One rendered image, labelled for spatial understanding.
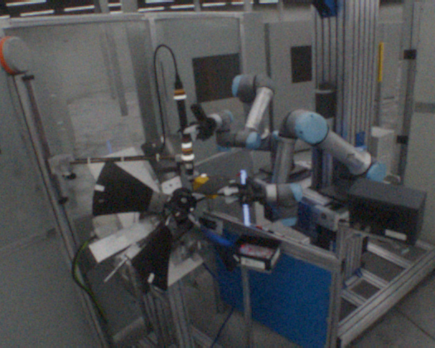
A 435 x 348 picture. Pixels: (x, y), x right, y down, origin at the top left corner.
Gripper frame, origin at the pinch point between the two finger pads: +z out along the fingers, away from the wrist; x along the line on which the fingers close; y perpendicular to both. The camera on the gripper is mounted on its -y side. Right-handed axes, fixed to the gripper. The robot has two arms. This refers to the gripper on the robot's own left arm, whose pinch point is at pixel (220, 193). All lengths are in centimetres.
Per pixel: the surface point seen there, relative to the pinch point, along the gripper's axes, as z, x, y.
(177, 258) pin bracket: 20.3, 22.2, 18.5
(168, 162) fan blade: 22.2, -15.5, -2.7
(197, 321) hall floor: 32, 121, -21
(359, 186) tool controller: -56, -7, 12
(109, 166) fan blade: 39, -25, 18
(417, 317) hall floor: -120, 122, -23
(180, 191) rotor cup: 15.2, -8.3, 11.1
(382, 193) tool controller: -63, -8, 19
